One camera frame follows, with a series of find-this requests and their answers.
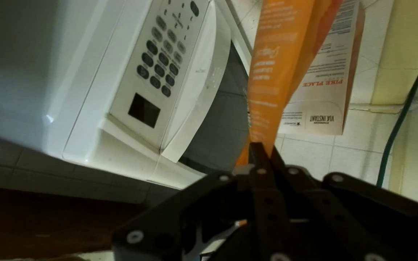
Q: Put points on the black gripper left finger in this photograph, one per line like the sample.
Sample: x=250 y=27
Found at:
x=195 y=217

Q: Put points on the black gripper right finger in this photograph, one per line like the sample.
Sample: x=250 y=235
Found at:
x=344 y=217

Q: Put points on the orange foil bag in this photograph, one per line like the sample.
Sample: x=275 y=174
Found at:
x=272 y=72

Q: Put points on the white box with orange print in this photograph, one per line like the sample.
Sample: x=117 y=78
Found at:
x=326 y=95

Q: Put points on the white microwave oven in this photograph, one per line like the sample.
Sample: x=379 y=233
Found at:
x=73 y=72

